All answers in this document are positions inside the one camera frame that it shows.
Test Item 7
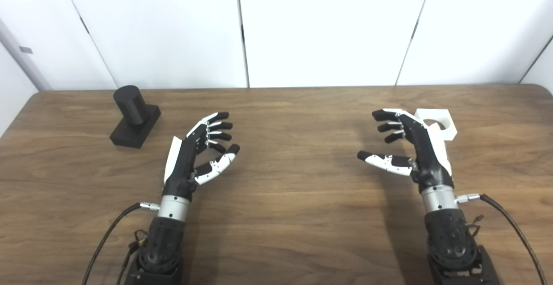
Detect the grey wall corner post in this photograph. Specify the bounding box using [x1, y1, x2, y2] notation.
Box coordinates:
[0, 17, 52, 91]

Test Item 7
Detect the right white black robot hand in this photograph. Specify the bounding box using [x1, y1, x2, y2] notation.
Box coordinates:
[357, 108, 455, 190]

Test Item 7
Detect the right thin wrist wire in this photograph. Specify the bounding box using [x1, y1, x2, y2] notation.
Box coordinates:
[464, 215, 484, 236]

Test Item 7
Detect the black peg with square base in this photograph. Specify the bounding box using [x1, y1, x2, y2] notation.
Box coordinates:
[109, 85, 162, 149]

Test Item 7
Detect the left thin wrist wire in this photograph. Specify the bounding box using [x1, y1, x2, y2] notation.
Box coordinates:
[128, 230, 150, 253]

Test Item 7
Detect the white square piece with hole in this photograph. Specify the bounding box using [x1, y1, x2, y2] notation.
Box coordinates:
[414, 108, 458, 143]

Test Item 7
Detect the thin wrist wire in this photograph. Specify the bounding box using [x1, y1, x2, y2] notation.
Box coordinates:
[128, 230, 150, 253]
[464, 215, 484, 236]

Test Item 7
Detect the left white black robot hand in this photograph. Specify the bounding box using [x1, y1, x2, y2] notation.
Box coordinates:
[163, 112, 241, 201]

